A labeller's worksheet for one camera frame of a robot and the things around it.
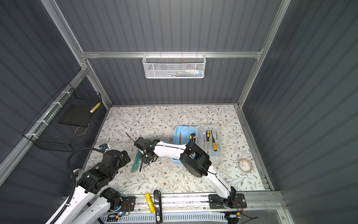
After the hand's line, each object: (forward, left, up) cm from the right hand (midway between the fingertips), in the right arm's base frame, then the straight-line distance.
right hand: (146, 157), depth 91 cm
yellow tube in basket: (+18, +28, +29) cm, 44 cm away
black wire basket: (+6, +39, +29) cm, 49 cm away
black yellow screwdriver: (+10, -40, +11) cm, 43 cm away
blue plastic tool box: (+17, -23, -1) cm, 28 cm away
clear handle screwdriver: (+8, -38, +10) cm, 40 cm away
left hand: (-5, +10, +14) cm, 18 cm away
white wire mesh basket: (+77, -16, +20) cm, 82 cm away
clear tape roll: (-4, -63, -1) cm, 64 cm away
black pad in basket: (+12, +34, +30) cm, 46 cm away
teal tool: (-4, +6, +1) cm, 7 cm away
